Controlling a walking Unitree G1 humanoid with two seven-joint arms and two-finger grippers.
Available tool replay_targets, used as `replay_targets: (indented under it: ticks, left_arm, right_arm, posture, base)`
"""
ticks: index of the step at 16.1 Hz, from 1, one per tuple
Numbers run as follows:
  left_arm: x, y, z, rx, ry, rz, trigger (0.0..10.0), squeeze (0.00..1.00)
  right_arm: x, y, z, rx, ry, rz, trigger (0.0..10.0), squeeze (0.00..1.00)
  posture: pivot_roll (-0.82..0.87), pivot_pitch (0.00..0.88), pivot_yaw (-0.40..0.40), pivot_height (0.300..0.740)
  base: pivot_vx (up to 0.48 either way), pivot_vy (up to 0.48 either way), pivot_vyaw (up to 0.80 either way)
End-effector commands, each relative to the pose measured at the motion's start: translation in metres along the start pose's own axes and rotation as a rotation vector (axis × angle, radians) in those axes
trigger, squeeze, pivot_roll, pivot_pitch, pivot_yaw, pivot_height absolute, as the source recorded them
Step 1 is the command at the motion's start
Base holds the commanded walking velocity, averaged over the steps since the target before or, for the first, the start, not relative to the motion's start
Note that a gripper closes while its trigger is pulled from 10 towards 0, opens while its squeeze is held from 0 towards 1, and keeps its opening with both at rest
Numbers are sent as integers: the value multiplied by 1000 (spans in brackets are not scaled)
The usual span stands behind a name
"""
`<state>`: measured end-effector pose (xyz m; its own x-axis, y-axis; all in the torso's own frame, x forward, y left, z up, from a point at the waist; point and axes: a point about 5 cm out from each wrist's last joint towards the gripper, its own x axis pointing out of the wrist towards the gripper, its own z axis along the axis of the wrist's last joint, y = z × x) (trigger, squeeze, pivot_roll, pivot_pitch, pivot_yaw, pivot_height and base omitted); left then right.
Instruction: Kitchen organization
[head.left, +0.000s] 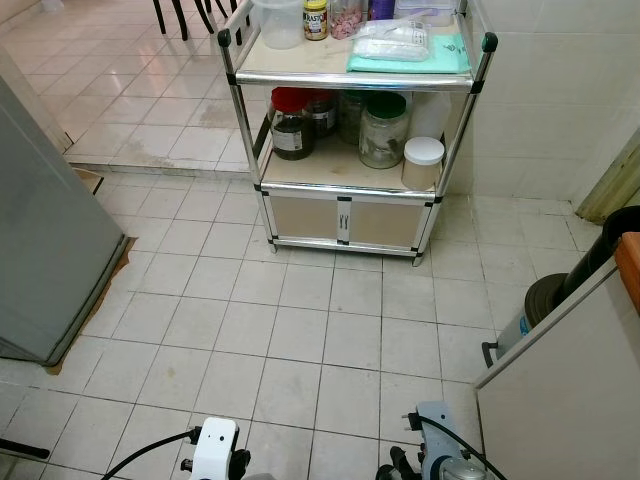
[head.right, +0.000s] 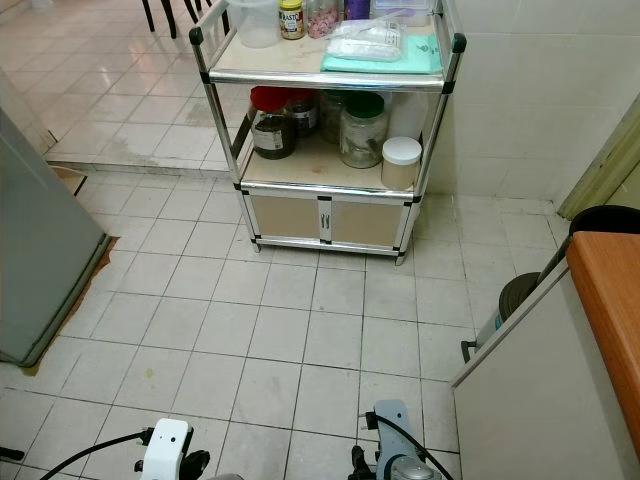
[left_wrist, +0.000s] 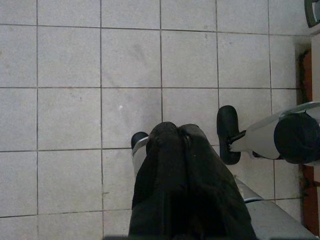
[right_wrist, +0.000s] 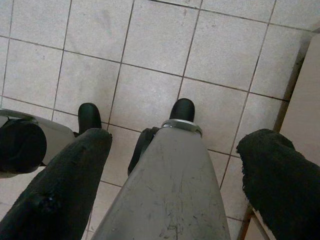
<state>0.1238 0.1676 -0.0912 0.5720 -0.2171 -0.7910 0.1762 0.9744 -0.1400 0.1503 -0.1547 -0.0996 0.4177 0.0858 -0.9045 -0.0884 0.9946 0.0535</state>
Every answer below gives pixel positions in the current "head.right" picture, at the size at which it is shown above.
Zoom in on white cabinet side panel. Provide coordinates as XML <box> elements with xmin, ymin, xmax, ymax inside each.
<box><xmin>451</xmin><ymin>258</ymin><xmax>640</xmax><ymax>480</ymax></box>

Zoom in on pedal bin with grey lid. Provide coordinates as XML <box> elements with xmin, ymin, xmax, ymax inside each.
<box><xmin>461</xmin><ymin>271</ymin><xmax>549</xmax><ymax>365</ymax></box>

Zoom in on beige cart cabinet door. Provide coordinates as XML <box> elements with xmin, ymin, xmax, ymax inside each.
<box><xmin>248</xmin><ymin>193</ymin><xmax>323</xmax><ymax>244</ymax></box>
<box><xmin>328</xmin><ymin>197</ymin><xmax>408</xmax><ymax>253</ymax></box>

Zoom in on grey refrigerator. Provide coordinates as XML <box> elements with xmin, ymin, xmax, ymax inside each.
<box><xmin>0</xmin><ymin>108</ymin><xmax>111</xmax><ymax>368</ymax></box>

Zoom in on white lid jar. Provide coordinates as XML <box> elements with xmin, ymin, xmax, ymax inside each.
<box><xmin>381</xmin><ymin>136</ymin><xmax>424</xmax><ymax>192</ymax></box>

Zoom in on green lid glass jar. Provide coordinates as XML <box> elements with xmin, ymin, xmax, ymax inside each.
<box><xmin>339</xmin><ymin>92</ymin><xmax>391</xmax><ymax>170</ymax></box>

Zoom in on black round bin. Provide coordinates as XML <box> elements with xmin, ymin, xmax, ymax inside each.
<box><xmin>540</xmin><ymin>205</ymin><xmax>640</xmax><ymax>291</ymax></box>

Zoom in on red lid glass jar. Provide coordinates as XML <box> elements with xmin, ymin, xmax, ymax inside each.
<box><xmin>250</xmin><ymin>86</ymin><xmax>298</xmax><ymax>161</ymax></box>

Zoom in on clear glass jar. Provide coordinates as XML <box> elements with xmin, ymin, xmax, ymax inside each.
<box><xmin>318</xmin><ymin>90</ymin><xmax>346</xmax><ymax>144</ymax></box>

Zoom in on translucent white bottle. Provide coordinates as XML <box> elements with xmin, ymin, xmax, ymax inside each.
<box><xmin>386</xmin><ymin>92</ymin><xmax>431</xmax><ymax>141</ymax></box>

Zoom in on dark glass jar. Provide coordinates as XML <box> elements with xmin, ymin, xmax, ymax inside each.
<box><xmin>287</xmin><ymin>90</ymin><xmax>321</xmax><ymax>139</ymax></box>

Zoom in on teal flat packet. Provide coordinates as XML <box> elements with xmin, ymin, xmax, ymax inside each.
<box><xmin>320</xmin><ymin>33</ymin><xmax>445</xmax><ymax>76</ymax></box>

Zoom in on clear bag of white grains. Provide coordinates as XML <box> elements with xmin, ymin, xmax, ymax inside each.
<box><xmin>326</xmin><ymin>18</ymin><xmax>406</xmax><ymax>63</ymax></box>

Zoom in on clear plastic tub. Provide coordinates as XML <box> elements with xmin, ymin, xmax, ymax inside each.
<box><xmin>228</xmin><ymin>0</ymin><xmax>282</xmax><ymax>50</ymax></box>

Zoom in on jar with pink contents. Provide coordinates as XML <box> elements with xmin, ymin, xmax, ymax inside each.
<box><xmin>306</xmin><ymin>0</ymin><xmax>343</xmax><ymax>40</ymax></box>

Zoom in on yellow lid jar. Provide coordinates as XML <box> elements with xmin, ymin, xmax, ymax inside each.
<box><xmin>279</xmin><ymin>0</ymin><xmax>306</xmax><ymax>41</ymax></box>

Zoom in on black chair legs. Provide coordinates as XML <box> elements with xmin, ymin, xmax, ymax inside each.
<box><xmin>143</xmin><ymin>0</ymin><xmax>223</xmax><ymax>42</ymax></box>

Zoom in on clear plastic lidded box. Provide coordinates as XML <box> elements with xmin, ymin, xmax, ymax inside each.
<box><xmin>371</xmin><ymin>0</ymin><xmax>437</xmax><ymax>28</ymax></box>

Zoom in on purple container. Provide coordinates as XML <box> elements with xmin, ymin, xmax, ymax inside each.
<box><xmin>344</xmin><ymin>0</ymin><xmax>372</xmax><ymax>22</ymax></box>

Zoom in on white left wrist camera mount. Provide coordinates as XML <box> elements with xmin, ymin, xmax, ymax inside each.
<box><xmin>140</xmin><ymin>418</ymin><xmax>192</xmax><ymax>480</ymax></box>

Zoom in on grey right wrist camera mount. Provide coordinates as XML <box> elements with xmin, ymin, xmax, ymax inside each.
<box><xmin>370</xmin><ymin>399</ymin><xmax>419</xmax><ymax>480</ymax></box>

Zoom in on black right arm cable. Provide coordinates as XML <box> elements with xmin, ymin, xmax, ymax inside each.
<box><xmin>360</xmin><ymin>412</ymin><xmax>459</xmax><ymax>480</ymax></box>

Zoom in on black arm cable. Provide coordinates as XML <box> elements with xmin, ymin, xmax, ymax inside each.
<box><xmin>360</xmin><ymin>412</ymin><xmax>459</xmax><ymax>480</ymax></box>
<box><xmin>50</xmin><ymin>430</ymin><xmax>151</xmax><ymax>480</ymax></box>

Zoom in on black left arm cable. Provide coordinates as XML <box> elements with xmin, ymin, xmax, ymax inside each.
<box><xmin>50</xmin><ymin>430</ymin><xmax>151</xmax><ymax>480</ymax></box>

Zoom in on metal frame shelf cart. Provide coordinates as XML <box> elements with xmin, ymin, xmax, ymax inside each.
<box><xmin>189</xmin><ymin>0</ymin><xmax>468</xmax><ymax>266</ymax></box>

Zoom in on olive door frame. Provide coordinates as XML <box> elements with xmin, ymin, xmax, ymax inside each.
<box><xmin>557</xmin><ymin>95</ymin><xmax>640</xmax><ymax>221</ymax></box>

